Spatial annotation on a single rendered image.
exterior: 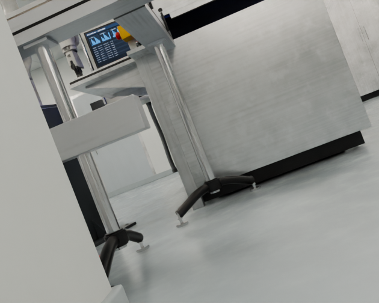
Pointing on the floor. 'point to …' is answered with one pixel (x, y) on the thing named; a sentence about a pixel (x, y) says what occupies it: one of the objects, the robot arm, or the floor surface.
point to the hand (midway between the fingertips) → (80, 77)
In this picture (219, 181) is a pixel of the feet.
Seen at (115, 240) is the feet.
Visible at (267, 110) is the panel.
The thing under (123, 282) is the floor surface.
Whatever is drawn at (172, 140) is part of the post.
